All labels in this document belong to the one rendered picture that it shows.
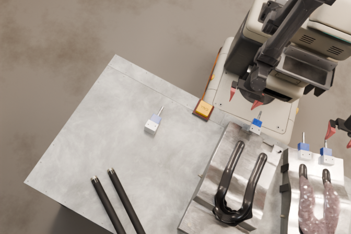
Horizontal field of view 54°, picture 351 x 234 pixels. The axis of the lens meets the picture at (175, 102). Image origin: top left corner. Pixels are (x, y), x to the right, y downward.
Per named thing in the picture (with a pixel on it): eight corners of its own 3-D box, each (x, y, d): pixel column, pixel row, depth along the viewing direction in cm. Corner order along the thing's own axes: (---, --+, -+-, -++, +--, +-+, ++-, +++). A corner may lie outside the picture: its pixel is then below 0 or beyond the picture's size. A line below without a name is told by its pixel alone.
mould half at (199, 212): (224, 127, 159) (233, 116, 147) (275, 154, 158) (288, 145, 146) (176, 229, 138) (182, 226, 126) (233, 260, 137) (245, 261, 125)
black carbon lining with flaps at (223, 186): (235, 139, 150) (243, 132, 142) (268, 157, 149) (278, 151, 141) (202, 213, 136) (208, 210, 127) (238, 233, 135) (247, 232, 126)
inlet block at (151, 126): (157, 106, 158) (159, 102, 153) (167, 111, 158) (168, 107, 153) (143, 129, 153) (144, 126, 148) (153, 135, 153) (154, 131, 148)
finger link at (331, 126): (337, 149, 141) (351, 133, 135) (320, 142, 141) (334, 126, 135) (335, 138, 146) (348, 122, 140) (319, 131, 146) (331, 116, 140)
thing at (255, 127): (254, 110, 165) (258, 106, 160) (264, 115, 165) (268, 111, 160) (245, 133, 160) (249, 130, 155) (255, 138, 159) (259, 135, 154)
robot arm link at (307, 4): (347, -23, 93) (309, -37, 93) (344, -8, 90) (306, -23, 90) (279, 58, 132) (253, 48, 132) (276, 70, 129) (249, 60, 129)
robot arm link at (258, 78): (281, 54, 128) (260, 45, 128) (282, 69, 119) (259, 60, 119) (267, 79, 136) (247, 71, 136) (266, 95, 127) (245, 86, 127)
